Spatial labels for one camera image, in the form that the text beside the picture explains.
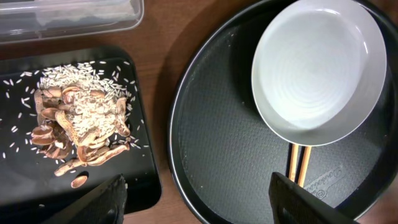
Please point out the grey plate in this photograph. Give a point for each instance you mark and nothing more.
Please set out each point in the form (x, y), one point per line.
(318, 70)

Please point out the round black serving tray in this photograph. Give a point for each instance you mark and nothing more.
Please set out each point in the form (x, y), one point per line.
(222, 154)

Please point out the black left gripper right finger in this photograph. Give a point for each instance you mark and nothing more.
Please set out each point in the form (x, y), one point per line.
(292, 204)

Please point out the wooden chopstick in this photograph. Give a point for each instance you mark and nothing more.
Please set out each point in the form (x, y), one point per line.
(293, 162)
(304, 165)

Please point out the black rectangular tray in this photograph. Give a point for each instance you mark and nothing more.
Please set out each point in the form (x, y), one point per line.
(30, 191)

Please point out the clear plastic waste bin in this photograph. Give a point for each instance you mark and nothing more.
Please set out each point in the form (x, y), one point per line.
(25, 21)

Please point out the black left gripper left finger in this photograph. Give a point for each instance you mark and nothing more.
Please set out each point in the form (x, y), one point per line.
(105, 204)

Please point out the pile of food scraps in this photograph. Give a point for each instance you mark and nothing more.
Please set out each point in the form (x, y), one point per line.
(81, 118)

